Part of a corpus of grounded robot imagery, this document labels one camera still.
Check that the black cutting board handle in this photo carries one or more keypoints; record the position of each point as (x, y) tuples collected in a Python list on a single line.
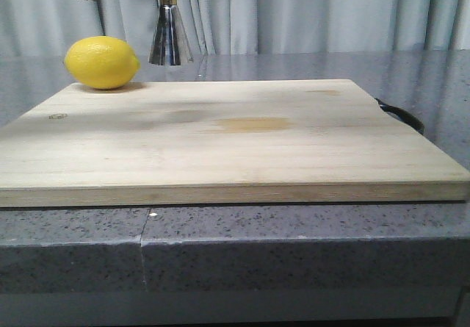
[(402, 115)]

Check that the grey curtain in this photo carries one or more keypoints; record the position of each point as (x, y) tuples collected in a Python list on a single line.
[(49, 27)]

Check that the yellow lemon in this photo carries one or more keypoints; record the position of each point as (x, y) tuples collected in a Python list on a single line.
[(102, 62)]

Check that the light wooden cutting board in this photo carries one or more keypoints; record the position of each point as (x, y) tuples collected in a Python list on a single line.
[(220, 142)]

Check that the steel double jigger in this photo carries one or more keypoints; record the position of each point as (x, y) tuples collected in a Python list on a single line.
[(170, 45)]

